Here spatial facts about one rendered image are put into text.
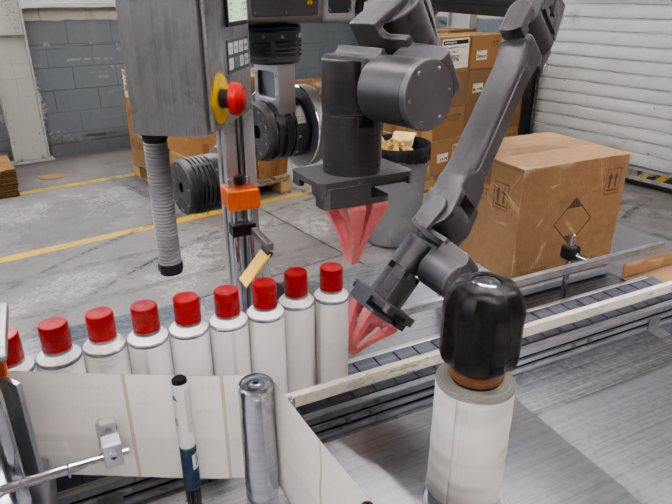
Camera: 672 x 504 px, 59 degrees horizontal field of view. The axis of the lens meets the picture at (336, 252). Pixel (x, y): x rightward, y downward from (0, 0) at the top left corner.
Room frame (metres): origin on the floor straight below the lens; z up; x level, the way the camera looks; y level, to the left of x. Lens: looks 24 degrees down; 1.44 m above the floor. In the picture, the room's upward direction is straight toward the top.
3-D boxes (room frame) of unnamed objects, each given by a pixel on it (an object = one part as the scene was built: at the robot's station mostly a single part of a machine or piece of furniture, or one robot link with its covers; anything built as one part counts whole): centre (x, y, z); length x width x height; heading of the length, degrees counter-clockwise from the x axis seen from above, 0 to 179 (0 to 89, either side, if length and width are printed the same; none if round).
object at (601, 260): (0.90, -0.20, 0.96); 1.07 x 0.01 x 0.01; 116
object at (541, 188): (1.31, -0.45, 0.99); 0.30 x 0.24 x 0.27; 116
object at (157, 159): (0.76, 0.23, 1.18); 0.04 x 0.04 x 0.21
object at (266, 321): (0.71, 0.10, 0.98); 0.05 x 0.05 x 0.20
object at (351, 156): (0.56, -0.02, 1.30); 0.10 x 0.07 x 0.07; 118
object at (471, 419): (0.52, -0.15, 1.03); 0.09 x 0.09 x 0.30
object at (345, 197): (0.55, -0.01, 1.23); 0.07 x 0.07 x 0.09; 28
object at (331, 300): (0.76, 0.01, 0.98); 0.05 x 0.05 x 0.20
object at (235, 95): (0.71, 0.12, 1.33); 0.04 x 0.03 x 0.04; 171
